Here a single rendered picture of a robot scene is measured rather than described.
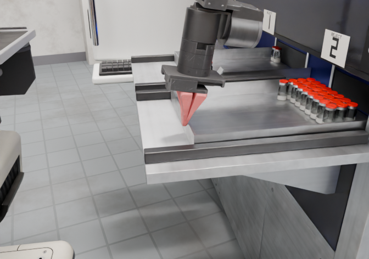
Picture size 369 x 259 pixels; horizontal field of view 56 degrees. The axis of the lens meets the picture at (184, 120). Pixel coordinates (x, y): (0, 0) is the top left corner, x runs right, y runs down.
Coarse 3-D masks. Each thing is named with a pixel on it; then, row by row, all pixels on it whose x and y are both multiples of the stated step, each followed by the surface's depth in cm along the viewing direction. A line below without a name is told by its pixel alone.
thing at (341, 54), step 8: (328, 32) 71; (336, 32) 69; (328, 40) 72; (344, 40) 66; (328, 48) 72; (344, 48) 67; (328, 56) 72; (336, 56) 69; (344, 56) 67; (344, 64) 67
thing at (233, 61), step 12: (240, 48) 115; (252, 48) 116; (264, 48) 117; (216, 60) 114; (228, 60) 114; (240, 60) 114; (252, 60) 114; (264, 60) 114; (228, 72) 91; (240, 72) 91; (252, 72) 92; (264, 72) 93; (276, 72) 93; (288, 72) 94; (300, 72) 94
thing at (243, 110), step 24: (216, 96) 84; (240, 96) 84; (264, 96) 84; (192, 120) 71; (216, 120) 71; (240, 120) 71; (264, 120) 71; (288, 120) 71; (312, 120) 71; (360, 120) 63
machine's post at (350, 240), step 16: (368, 128) 62; (368, 144) 62; (368, 176) 63; (352, 192) 68; (368, 192) 63; (352, 208) 68; (368, 208) 63; (352, 224) 68; (368, 224) 65; (352, 240) 69; (368, 240) 66; (336, 256) 75; (352, 256) 69; (368, 256) 68
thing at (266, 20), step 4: (264, 12) 103; (268, 12) 100; (272, 12) 97; (264, 16) 103; (268, 16) 100; (272, 16) 97; (264, 20) 103; (268, 20) 101; (272, 20) 98; (264, 24) 103; (268, 24) 101; (272, 24) 98; (264, 28) 104; (268, 28) 101; (272, 28) 98; (272, 32) 98
